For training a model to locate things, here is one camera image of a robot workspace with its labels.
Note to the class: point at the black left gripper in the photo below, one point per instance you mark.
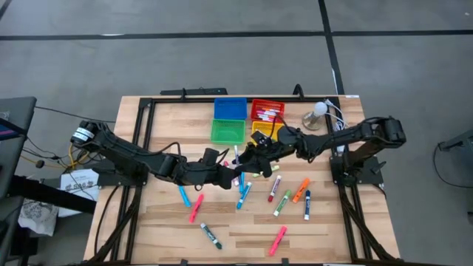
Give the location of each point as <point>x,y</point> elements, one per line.
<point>199,175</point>

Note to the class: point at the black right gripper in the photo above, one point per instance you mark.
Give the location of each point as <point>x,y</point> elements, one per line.
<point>284,146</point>

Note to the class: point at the light blue Expo marker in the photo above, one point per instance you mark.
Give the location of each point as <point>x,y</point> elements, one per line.
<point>244,196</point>

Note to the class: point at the short thin purple marker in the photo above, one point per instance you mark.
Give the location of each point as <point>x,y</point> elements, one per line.
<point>266,117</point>

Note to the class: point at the thin pink white marker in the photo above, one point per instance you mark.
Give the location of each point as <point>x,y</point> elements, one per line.
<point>269,115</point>
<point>264,112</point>

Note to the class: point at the thin orange white marker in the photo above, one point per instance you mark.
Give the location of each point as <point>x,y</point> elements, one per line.
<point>273,110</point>

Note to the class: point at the pink highlighter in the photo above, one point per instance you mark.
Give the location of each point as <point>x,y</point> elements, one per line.
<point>196,208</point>
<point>278,241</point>

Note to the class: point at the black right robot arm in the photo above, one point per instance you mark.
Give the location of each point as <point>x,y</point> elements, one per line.
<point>340,138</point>

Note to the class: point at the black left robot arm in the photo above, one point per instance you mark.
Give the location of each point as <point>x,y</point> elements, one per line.
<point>133,155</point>

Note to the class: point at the red Expo marker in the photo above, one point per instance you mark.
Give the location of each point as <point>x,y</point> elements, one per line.
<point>235,181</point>

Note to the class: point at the light blue highlighter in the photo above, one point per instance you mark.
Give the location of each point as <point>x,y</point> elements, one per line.
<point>242,184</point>
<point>184,196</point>

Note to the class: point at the yellow highlighter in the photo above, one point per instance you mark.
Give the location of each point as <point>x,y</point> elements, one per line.
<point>275,168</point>

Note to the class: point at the maroon Expo marker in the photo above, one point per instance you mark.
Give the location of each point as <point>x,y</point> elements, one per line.
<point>275,188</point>

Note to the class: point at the yellow plastic basket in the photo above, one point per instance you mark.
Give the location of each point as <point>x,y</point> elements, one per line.
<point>258,128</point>

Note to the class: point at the green plastic basket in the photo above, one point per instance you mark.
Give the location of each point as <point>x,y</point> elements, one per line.
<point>228,132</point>

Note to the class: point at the light green Expo marker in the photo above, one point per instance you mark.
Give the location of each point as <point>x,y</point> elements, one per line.
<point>282,203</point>

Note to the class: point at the orange highlighter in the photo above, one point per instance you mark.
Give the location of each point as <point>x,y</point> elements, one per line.
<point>301,190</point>

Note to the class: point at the red plastic basket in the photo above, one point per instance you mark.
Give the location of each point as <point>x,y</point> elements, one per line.
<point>254,103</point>

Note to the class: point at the blue plastic basket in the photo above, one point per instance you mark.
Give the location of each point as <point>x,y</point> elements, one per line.
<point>230,108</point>

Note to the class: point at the dark blue Expo marker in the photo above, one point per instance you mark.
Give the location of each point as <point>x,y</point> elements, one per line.
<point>307,205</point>

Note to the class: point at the white bulb brass lamp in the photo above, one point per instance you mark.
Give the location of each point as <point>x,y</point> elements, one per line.
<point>319,108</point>

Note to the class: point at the black bar device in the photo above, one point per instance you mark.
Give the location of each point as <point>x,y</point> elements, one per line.
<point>192,91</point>

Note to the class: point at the white printed paper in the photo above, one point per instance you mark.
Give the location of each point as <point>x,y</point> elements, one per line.
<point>79,181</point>

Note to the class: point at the black support beam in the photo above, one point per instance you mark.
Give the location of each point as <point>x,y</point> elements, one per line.
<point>48,194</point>

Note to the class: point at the patterned white cloth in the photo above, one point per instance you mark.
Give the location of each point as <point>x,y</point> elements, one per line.
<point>37,218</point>

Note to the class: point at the grey equipment stand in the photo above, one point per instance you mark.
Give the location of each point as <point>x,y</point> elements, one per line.
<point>462,140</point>

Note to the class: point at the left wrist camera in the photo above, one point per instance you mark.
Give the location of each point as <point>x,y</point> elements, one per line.
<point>211,155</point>

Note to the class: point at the black metal table frame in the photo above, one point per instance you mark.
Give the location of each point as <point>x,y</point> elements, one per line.
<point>166,100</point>

